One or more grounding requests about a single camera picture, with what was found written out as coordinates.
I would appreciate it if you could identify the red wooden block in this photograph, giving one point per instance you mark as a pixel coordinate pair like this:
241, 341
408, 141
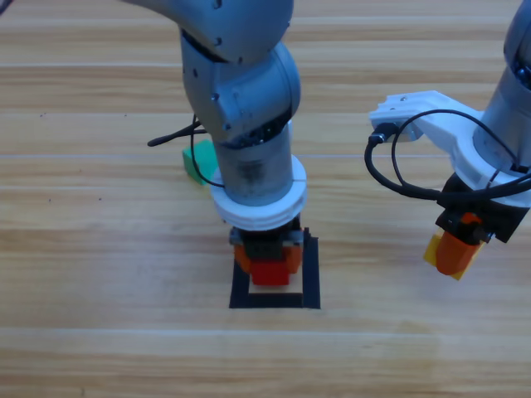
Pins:
269, 273

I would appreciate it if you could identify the black tape square outline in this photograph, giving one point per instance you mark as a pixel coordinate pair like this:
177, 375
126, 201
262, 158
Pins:
274, 300

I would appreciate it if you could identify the yellow wooden block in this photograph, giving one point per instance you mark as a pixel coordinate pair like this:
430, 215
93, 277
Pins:
431, 250

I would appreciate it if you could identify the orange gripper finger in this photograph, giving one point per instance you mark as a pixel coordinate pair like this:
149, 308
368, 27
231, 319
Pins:
294, 259
456, 255
242, 257

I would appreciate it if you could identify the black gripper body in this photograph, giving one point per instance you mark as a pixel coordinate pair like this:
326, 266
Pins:
504, 219
265, 244

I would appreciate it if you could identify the green wooden block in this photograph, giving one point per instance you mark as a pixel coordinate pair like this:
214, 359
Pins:
203, 159

